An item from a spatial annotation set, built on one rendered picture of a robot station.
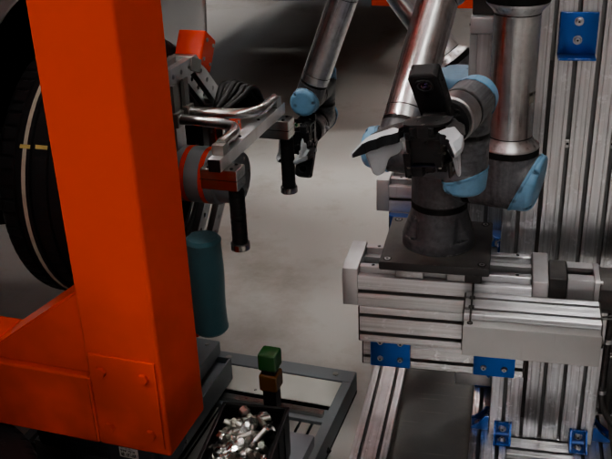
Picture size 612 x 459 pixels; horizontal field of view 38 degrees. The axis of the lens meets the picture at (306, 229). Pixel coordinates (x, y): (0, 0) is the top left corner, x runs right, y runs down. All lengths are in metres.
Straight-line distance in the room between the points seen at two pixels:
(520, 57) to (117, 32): 0.72
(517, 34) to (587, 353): 0.63
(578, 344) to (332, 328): 1.48
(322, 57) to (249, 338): 1.17
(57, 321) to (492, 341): 0.84
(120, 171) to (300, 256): 2.17
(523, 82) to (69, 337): 0.98
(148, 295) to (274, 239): 2.20
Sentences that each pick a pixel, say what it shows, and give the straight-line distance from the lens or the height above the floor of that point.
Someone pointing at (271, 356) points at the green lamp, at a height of 0.66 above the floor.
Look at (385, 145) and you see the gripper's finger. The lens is 1.29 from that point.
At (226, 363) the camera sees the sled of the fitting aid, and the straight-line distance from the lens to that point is 2.70.
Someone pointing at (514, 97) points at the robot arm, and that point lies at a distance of 1.71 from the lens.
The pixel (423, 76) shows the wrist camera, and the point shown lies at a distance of 1.29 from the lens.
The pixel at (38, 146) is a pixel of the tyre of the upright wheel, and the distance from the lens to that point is 2.05.
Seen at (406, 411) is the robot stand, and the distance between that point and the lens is 2.42.
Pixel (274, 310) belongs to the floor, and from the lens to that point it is 3.27.
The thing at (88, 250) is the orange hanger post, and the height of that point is 0.96.
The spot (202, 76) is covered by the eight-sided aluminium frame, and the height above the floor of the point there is 1.06.
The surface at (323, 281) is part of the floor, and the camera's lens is 3.44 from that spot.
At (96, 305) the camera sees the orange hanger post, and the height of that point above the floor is 0.85.
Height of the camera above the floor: 1.67
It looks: 26 degrees down
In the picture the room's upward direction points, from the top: 2 degrees counter-clockwise
